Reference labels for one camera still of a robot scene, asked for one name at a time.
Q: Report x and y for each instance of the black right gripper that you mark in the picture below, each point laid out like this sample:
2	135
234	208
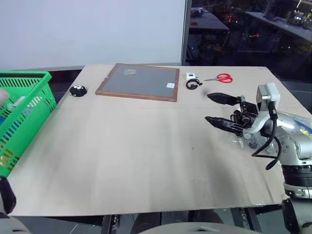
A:
248	112

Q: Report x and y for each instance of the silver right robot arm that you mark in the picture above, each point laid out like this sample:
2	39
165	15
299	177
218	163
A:
297	151

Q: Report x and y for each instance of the clear plastic bag of items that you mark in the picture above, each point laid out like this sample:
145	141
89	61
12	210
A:
235	141

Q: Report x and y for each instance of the green plastic basket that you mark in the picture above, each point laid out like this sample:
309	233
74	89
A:
36	80

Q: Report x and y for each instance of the small white box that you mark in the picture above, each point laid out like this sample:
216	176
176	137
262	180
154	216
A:
191	75

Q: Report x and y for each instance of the white sticker on board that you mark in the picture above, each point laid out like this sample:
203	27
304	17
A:
169	85

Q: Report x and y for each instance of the wooden framed grey board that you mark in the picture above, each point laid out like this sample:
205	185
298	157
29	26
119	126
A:
143	83

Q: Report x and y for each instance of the dark background table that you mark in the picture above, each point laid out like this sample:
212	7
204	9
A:
207	20

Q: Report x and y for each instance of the small clear plastic bag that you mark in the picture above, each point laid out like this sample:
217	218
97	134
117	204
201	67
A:
130	72

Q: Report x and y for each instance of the long grey background table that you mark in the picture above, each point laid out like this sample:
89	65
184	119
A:
280	24

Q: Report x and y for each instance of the grey robot torso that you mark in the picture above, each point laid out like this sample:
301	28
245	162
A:
190	230

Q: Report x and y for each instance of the black round puck white dots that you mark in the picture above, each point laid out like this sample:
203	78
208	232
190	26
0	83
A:
78	91

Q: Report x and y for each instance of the white tube item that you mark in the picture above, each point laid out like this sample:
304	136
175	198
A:
19	101

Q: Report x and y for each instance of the white packaged item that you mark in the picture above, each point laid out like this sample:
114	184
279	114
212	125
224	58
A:
3	100

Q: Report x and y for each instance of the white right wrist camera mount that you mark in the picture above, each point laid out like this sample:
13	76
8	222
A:
269	92

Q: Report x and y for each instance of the dark window frame post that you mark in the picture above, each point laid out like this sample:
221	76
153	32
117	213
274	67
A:
186	31

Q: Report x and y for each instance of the black table leg frame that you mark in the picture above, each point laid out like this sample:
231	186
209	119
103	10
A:
251	218
109	224

